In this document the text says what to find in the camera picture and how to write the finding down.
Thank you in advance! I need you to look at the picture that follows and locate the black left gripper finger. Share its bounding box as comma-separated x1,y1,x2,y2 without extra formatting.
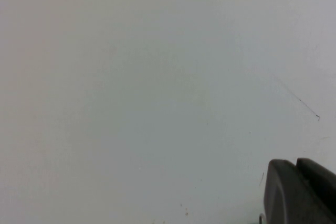
264,157,336,224

